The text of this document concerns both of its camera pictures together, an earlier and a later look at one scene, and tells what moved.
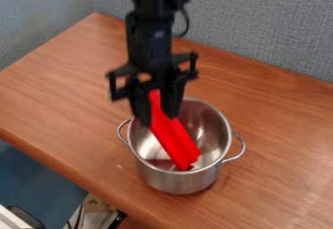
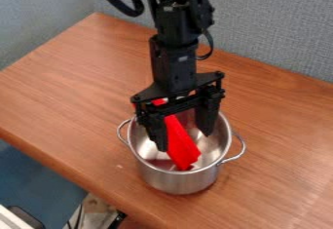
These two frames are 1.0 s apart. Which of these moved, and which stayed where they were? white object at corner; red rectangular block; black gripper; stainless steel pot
Moved: black gripper
Stayed: white object at corner; stainless steel pot; red rectangular block
